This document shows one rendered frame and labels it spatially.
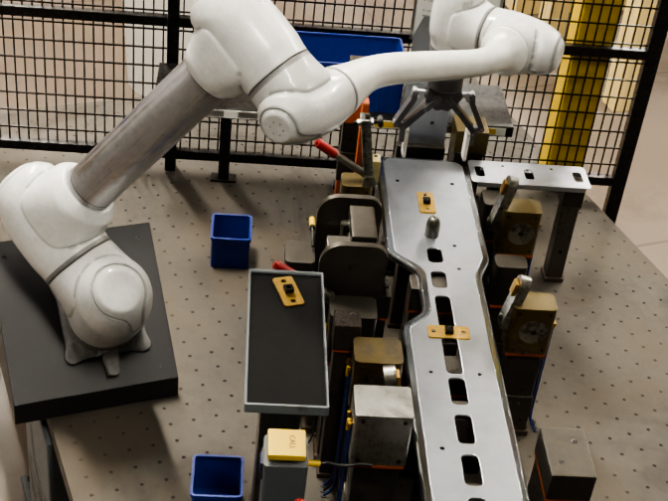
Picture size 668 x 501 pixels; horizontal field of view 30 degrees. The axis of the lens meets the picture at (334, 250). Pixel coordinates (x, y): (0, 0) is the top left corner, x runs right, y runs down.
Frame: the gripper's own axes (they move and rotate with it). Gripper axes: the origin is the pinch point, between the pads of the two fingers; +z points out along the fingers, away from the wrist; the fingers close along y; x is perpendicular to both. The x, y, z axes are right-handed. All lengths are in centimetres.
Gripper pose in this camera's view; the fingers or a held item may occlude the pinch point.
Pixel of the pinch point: (433, 151)
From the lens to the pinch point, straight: 279.1
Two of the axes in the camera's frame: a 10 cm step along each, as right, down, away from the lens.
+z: -0.9, 8.1, 5.8
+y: 9.9, 0.6, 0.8
